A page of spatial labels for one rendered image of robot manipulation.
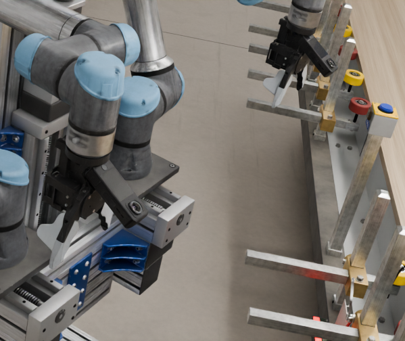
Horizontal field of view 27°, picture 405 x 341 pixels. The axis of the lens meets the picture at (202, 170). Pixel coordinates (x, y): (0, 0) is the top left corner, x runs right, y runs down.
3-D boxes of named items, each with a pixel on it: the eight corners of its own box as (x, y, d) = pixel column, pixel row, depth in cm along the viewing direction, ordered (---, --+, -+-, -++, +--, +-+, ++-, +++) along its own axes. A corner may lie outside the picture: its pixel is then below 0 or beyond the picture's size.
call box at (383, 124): (366, 136, 242) (374, 112, 238) (364, 124, 248) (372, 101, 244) (390, 141, 242) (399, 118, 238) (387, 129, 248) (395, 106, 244)
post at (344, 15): (310, 112, 352) (344, 4, 327) (310, 108, 355) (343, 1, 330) (318, 114, 352) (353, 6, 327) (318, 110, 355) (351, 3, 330)
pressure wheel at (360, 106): (351, 120, 328) (360, 94, 322) (366, 130, 323) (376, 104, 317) (338, 123, 323) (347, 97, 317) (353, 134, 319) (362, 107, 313)
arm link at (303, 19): (327, 9, 200) (314, 16, 194) (322, 26, 202) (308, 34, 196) (299, -3, 203) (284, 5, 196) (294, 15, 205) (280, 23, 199)
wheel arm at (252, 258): (243, 266, 233) (247, 254, 231) (243, 259, 236) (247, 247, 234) (395, 298, 236) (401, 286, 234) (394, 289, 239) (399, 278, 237)
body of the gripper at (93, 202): (68, 186, 146) (78, 126, 139) (109, 208, 143) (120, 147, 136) (40, 204, 140) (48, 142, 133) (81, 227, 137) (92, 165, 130)
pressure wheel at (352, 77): (355, 96, 348) (364, 71, 342) (355, 104, 341) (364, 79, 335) (337, 91, 348) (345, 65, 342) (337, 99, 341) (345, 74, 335)
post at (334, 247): (326, 255, 266) (370, 132, 243) (325, 245, 270) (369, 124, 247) (340, 258, 266) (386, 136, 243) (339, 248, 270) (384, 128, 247)
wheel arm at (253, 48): (247, 53, 362) (249, 44, 360) (247, 50, 365) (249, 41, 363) (345, 75, 365) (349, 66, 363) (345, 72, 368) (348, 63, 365)
